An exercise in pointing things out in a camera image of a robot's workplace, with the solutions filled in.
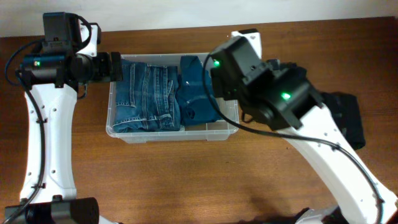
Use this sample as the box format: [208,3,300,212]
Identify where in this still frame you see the dark blue jeans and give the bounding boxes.
[113,59,181,133]

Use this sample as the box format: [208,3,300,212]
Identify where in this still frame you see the large black cloth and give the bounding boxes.
[322,92,366,151]

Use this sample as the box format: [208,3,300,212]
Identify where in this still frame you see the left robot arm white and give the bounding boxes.
[5,12,123,223]

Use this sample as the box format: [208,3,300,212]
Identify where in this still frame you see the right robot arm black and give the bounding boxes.
[205,36,397,223]

